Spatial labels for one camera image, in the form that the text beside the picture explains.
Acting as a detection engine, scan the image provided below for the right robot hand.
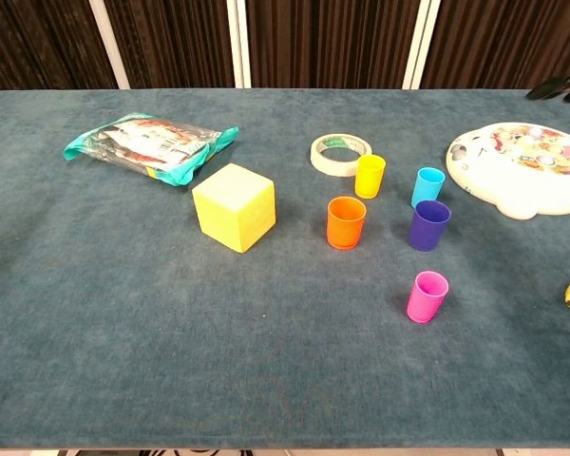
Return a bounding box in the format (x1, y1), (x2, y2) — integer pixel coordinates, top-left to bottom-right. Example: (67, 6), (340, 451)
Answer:
(525, 73), (570, 192)

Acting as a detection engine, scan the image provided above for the light blue plastic cup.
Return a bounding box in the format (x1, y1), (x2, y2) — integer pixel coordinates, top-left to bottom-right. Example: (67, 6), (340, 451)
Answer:
(410, 166), (447, 209)

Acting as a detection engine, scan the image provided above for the purple plastic cup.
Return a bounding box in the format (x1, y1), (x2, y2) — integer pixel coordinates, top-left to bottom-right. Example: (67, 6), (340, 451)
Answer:
(408, 199), (452, 252)

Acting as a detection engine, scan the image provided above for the yellow plastic cup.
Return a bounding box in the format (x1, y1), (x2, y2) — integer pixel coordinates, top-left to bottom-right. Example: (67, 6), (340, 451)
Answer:
(354, 154), (388, 200)

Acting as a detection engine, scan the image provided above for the pink plastic cup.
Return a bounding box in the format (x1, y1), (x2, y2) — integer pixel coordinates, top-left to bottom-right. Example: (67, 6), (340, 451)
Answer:
(406, 270), (450, 325)

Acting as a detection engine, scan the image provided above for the white fish toy board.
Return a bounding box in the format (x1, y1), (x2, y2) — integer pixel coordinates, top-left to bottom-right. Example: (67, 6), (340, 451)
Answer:
(445, 121), (570, 220)

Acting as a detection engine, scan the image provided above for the masking tape roll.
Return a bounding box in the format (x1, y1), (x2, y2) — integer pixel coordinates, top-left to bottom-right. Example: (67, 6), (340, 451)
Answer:
(310, 133), (374, 179)

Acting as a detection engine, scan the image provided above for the orange plastic cup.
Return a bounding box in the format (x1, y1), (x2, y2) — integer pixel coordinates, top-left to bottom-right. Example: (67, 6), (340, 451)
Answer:
(326, 196), (368, 250)

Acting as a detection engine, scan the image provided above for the yellow foam cube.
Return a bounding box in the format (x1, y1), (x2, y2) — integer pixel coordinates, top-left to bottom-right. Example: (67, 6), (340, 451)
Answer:
(191, 162), (276, 255)

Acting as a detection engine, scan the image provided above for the teal snack bag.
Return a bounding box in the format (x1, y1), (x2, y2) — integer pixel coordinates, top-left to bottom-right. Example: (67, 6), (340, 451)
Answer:
(63, 112), (240, 187)

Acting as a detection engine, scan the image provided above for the teal table cloth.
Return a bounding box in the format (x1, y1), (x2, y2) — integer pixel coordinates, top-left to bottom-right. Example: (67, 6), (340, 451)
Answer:
(0, 88), (570, 450)

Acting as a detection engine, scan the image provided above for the white partition post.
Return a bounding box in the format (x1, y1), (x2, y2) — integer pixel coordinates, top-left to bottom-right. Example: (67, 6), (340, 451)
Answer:
(225, 0), (252, 89)
(401, 0), (442, 90)
(87, 0), (132, 90)

